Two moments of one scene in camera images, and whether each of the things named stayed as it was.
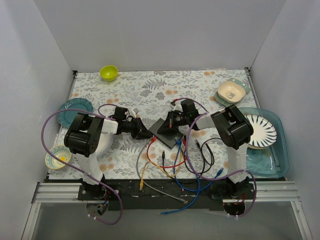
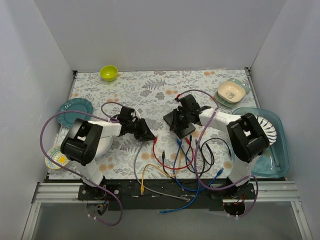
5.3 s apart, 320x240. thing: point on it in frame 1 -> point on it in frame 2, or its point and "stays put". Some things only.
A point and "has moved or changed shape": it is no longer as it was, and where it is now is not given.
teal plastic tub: x=270 y=162 stays put
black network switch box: x=169 y=137 has moved or changed shape
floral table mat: x=164 y=120 stays put
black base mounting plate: x=166 y=195 stays put
